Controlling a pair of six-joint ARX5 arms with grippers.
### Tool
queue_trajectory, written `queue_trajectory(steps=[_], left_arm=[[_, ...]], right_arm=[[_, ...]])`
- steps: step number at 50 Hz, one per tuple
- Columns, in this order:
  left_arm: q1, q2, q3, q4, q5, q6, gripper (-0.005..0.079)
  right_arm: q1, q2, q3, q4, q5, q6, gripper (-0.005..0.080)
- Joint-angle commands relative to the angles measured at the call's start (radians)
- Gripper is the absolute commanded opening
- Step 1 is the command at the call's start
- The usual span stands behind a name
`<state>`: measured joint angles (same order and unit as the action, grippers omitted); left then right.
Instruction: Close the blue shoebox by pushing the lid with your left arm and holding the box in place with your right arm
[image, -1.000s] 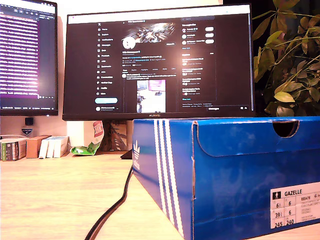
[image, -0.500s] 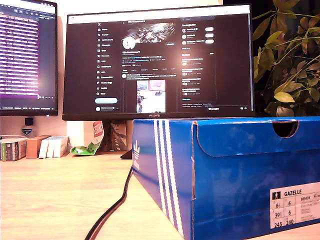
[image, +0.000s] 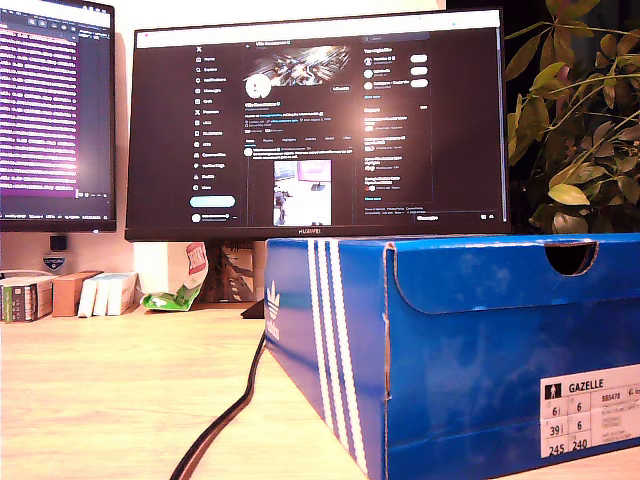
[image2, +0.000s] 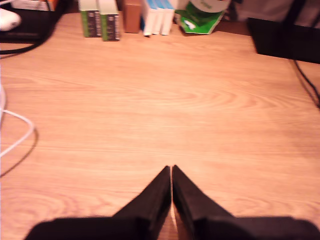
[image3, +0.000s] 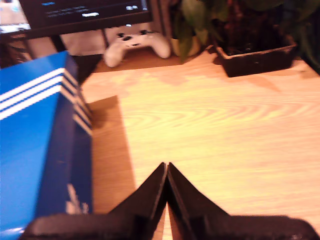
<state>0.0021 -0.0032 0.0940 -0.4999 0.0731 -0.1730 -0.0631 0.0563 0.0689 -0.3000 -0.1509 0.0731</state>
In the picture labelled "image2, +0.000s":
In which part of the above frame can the brown cardboard box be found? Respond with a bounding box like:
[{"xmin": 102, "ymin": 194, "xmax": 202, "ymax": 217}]
[{"xmin": 123, "ymin": 0, "xmax": 141, "ymax": 34}]

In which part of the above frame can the thick black cable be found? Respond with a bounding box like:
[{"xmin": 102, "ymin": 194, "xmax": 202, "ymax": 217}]
[{"xmin": 0, "ymin": 31, "xmax": 60, "ymax": 60}]

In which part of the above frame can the white cable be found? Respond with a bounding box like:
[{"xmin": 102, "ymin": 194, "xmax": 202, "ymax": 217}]
[{"xmin": 0, "ymin": 83, "xmax": 36, "ymax": 159}]

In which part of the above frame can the green snack bag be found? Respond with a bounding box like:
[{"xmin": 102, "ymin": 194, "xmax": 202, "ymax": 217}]
[{"xmin": 174, "ymin": 0, "xmax": 231, "ymax": 35}]

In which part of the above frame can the large black computer monitor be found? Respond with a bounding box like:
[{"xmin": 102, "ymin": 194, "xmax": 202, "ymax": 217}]
[{"xmin": 246, "ymin": 0, "xmax": 320, "ymax": 65}]

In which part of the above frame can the white and blue carton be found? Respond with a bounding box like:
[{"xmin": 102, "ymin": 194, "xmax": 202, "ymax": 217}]
[
  {"xmin": 151, "ymin": 0, "xmax": 165, "ymax": 35},
  {"xmin": 141, "ymin": 0, "xmax": 156, "ymax": 36},
  {"xmin": 160, "ymin": 0, "xmax": 177, "ymax": 36}
]

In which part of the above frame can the white computer mouse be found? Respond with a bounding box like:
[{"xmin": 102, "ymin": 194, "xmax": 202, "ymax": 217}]
[{"xmin": 0, "ymin": 7, "xmax": 22, "ymax": 32}]

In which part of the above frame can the green and dark patterned carton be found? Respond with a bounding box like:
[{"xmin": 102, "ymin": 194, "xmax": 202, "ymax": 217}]
[
  {"xmin": 97, "ymin": 0, "xmax": 121, "ymax": 42},
  {"xmin": 78, "ymin": 0, "xmax": 102, "ymax": 38}
]

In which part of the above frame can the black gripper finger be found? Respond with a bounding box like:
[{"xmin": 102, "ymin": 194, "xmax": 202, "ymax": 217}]
[
  {"xmin": 172, "ymin": 164, "xmax": 235, "ymax": 240},
  {"xmin": 113, "ymin": 165, "xmax": 173, "ymax": 240}
]

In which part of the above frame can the black cable on table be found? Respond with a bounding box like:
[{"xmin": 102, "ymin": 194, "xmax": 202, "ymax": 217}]
[{"xmin": 291, "ymin": 59, "xmax": 320, "ymax": 111}]

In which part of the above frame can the white and orange box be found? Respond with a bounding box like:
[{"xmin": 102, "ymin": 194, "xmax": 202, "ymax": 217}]
[{"xmin": 11, "ymin": 0, "xmax": 60, "ymax": 12}]

